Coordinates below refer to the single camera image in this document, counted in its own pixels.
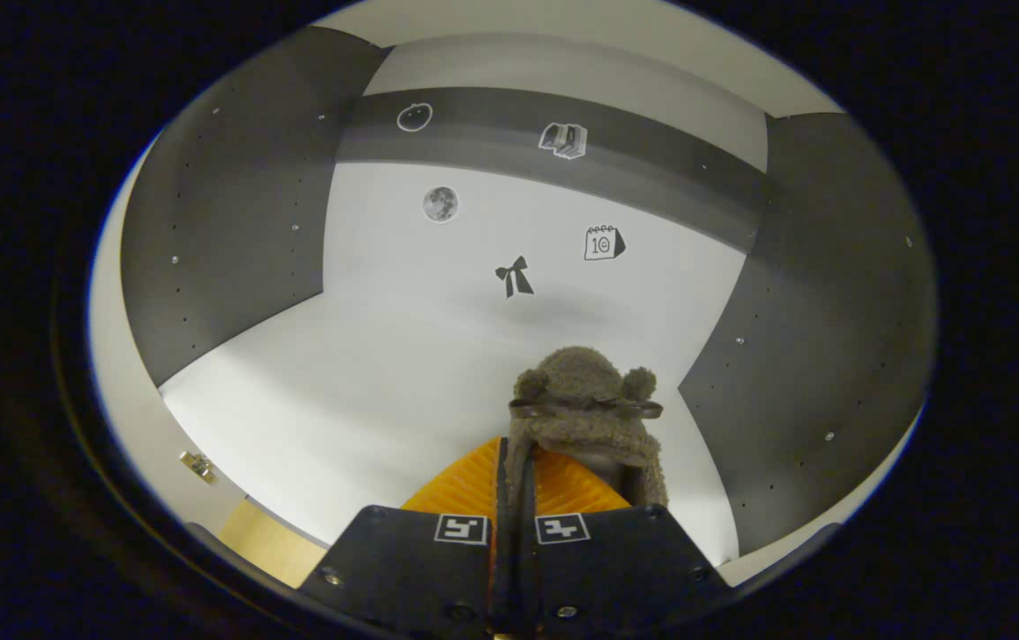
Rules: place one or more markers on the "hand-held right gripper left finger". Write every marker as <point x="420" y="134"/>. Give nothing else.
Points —
<point x="412" y="569"/>

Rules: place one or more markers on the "brown fuzzy shoe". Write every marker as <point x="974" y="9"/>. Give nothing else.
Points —
<point x="585" y="382"/>

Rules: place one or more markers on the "white cabinet door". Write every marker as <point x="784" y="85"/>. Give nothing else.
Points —
<point x="763" y="558"/>
<point x="123" y="373"/>

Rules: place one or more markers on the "white shoe cabinet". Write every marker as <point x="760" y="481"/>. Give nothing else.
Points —
<point x="474" y="338"/>

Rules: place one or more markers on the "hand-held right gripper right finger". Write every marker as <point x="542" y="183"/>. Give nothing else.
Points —
<point x="616" y="560"/>

